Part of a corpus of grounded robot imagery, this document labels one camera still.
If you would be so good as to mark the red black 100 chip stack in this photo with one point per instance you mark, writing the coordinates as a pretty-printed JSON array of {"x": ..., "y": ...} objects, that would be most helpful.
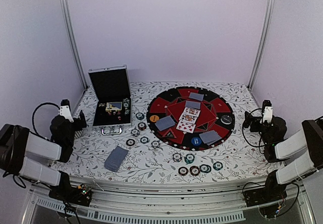
[{"x": 130, "y": 142}]

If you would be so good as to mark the single blue backed card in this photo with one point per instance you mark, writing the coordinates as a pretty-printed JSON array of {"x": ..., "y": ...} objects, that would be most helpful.
[
  {"x": 210, "y": 137},
  {"x": 165, "y": 123},
  {"x": 193, "y": 104},
  {"x": 196, "y": 96}
]

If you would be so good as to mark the black triangular dealer plate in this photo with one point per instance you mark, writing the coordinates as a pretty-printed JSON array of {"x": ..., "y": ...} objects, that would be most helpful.
[{"x": 170, "y": 134}]

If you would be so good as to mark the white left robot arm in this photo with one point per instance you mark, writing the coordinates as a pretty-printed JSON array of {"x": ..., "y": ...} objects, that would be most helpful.
[{"x": 23, "y": 150}]

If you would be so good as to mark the round red black poker mat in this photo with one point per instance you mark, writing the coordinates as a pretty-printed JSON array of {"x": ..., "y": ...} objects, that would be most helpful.
[{"x": 172, "y": 103}]

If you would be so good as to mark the blue green 50 chip stack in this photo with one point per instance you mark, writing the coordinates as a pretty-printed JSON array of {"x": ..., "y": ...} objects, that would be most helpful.
[{"x": 144, "y": 140}]

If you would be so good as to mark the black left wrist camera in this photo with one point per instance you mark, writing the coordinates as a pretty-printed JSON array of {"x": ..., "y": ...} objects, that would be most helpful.
[{"x": 65, "y": 102}]

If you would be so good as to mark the aluminium poker case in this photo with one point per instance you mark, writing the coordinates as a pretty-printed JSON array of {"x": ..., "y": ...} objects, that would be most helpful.
[{"x": 111, "y": 84}]

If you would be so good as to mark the orange big blind button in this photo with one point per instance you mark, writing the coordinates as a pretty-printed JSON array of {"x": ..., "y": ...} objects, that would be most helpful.
[{"x": 154, "y": 118}]

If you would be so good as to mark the front aluminium rail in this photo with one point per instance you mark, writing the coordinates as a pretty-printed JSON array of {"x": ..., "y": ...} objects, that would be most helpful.
[{"x": 122, "y": 202}]

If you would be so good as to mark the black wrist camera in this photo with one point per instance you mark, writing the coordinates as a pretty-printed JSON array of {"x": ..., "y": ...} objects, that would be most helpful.
[
  {"x": 266, "y": 103},
  {"x": 65, "y": 102}
]

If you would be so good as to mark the red black 100 chip pile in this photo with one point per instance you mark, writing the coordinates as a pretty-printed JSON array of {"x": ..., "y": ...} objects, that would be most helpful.
[
  {"x": 142, "y": 126},
  {"x": 183, "y": 171},
  {"x": 194, "y": 170}
]

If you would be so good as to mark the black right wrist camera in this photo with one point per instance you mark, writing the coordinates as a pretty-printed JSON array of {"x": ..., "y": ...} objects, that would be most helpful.
[{"x": 266, "y": 103}]

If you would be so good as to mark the blue small blind button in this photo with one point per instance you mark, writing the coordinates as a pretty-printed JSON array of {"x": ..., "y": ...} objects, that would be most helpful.
[{"x": 196, "y": 141}]

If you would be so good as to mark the eight of hearts card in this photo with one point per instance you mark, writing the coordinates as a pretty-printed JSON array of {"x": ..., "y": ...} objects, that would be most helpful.
[{"x": 185, "y": 127}]

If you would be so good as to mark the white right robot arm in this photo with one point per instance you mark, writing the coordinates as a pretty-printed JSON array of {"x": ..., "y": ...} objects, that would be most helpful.
[{"x": 302, "y": 151}]

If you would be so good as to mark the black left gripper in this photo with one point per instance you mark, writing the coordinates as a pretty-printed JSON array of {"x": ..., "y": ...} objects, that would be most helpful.
[{"x": 82, "y": 117}]

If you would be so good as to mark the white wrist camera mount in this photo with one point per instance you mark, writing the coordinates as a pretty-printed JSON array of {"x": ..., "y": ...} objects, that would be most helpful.
[
  {"x": 65, "y": 112},
  {"x": 267, "y": 115}
]

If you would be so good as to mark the clear acrylic round disc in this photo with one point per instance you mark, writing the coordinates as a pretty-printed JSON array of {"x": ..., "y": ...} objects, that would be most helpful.
[{"x": 226, "y": 119}]

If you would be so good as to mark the left aluminium frame post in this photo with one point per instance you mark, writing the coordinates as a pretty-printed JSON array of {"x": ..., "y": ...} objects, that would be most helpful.
[{"x": 72, "y": 41}]

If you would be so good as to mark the blue green 50 chip pile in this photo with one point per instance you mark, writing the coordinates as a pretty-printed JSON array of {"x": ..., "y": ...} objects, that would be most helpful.
[
  {"x": 140, "y": 116},
  {"x": 189, "y": 158},
  {"x": 204, "y": 168}
]

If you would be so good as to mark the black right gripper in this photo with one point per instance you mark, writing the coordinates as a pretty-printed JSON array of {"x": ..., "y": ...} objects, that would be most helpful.
[{"x": 249, "y": 121}]

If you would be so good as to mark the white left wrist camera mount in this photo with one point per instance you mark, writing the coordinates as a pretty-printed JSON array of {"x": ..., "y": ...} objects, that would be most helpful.
[{"x": 65, "y": 112}]

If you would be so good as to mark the green 20 chip stack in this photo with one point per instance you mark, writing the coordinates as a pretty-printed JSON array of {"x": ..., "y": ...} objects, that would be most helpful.
[{"x": 126, "y": 106}]

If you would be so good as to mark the boxed playing card deck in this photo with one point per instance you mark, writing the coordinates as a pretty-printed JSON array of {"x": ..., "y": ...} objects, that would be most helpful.
[{"x": 113, "y": 106}]

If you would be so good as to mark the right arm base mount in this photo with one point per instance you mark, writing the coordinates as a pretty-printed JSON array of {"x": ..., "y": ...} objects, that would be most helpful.
[{"x": 264, "y": 194}]

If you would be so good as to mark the blue card deck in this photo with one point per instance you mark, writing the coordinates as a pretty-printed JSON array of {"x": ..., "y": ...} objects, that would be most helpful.
[{"x": 115, "y": 159}]

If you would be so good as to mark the face-up court card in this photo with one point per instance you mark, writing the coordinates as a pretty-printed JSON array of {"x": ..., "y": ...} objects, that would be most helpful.
[
  {"x": 191, "y": 111},
  {"x": 188, "y": 118}
]

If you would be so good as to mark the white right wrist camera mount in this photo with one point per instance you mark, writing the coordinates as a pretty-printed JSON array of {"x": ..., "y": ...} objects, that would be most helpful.
[{"x": 267, "y": 115}]

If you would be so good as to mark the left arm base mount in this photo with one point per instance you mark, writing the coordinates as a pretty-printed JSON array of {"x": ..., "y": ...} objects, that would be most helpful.
[{"x": 80, "y": 195}]

